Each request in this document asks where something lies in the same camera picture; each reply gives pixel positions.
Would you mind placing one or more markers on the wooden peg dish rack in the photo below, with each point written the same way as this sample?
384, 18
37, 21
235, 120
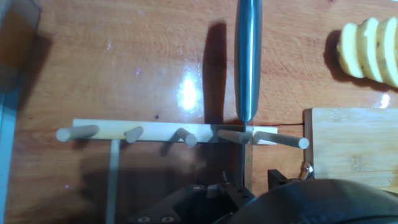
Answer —
155, 130

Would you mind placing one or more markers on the steel cleaver knife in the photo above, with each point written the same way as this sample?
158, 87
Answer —
248, 62

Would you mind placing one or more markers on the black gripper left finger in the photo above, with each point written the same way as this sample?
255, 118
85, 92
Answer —
199, 202

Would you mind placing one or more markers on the potato slice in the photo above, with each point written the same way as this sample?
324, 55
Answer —
349, 49
370, 49
388, 53

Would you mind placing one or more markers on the large glossy brown wooden board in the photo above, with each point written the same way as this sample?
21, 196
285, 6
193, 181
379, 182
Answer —
124, 62

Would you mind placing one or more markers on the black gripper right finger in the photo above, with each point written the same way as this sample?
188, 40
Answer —
276, 179

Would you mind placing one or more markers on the wooden cutting board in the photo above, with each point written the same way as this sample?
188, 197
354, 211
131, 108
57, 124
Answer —
354, 143

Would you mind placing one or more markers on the brown cardboard box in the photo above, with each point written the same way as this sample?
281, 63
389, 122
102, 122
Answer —
18, 37

